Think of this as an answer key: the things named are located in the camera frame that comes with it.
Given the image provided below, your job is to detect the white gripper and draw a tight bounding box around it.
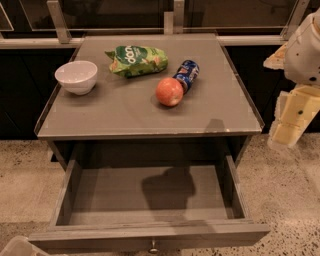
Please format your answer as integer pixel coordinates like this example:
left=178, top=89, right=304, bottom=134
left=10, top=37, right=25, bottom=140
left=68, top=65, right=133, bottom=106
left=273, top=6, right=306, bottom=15
left=263, top=8, right=320, bottom=147

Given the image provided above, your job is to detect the red apple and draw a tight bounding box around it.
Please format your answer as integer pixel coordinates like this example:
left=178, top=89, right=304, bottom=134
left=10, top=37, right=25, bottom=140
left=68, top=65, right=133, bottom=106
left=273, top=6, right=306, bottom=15
left=155, top=78, right=184, bottom=107

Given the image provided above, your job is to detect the open grey top drawer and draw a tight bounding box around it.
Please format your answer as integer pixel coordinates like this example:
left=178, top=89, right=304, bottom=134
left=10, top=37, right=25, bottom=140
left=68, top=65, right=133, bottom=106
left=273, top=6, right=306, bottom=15
left=29, top=157, right=269, bottom=253

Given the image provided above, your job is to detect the grey cabinet with top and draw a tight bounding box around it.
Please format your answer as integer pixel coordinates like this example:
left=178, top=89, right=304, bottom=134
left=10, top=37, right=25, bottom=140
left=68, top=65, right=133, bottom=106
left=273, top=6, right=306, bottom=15
left=36, top=33, right=263, bottom=166

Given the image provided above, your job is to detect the metal drawer knob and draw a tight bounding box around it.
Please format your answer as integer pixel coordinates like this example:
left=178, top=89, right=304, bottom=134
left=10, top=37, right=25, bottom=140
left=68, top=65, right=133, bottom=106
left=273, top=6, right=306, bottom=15
left=148, top=240, right=159, bottom=254

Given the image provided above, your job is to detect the blue soda can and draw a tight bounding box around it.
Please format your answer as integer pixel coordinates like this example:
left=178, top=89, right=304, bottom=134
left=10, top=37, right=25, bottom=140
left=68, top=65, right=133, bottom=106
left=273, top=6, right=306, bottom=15
left=173, top=60, right=200, bottom=93

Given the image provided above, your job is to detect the green chip bag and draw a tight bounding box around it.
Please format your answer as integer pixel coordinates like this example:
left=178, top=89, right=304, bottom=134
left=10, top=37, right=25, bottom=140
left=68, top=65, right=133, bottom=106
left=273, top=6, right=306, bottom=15
left=105, top=45, right=168, bottom=78

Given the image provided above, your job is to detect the white ceramic bowl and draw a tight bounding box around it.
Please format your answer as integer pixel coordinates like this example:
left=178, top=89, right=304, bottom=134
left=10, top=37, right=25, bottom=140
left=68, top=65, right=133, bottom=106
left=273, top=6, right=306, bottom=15
left=55, top=60, right=98, bottom=95

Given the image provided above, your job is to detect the clear plastic bin corner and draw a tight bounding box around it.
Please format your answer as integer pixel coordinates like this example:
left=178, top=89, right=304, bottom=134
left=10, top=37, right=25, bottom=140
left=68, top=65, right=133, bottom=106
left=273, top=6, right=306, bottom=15
left=0, top=236, right=50, bottom=256

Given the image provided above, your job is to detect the metal railing frame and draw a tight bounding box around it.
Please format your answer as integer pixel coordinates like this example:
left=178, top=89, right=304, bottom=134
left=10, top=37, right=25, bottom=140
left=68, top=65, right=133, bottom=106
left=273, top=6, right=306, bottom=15
left=0, top=0, right=320, bottom=49

